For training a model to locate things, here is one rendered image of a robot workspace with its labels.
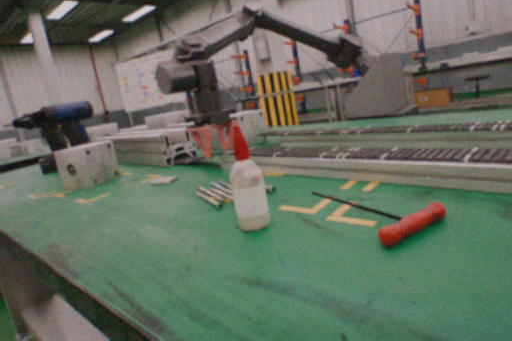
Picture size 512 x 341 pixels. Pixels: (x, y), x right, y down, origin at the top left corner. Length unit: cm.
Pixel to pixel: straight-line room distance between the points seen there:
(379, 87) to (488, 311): 94
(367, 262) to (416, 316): 7
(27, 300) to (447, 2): 817
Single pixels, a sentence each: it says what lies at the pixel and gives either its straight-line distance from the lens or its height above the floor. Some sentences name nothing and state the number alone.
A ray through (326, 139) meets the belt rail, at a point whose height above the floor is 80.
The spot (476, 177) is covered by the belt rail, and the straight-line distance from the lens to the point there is 45.
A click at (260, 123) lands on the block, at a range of 95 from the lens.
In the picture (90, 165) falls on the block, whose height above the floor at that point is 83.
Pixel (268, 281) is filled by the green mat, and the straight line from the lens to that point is 29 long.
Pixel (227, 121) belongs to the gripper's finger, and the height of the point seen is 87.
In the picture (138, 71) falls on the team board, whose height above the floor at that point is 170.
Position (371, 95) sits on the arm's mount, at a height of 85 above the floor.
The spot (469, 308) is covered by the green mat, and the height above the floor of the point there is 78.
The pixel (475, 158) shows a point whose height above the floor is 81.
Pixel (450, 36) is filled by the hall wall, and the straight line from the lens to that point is 835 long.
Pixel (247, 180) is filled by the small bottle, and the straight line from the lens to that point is 36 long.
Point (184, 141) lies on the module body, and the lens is 92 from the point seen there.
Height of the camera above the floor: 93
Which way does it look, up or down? 9 degrees down
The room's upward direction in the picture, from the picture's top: 10 degrees counter-clockwise
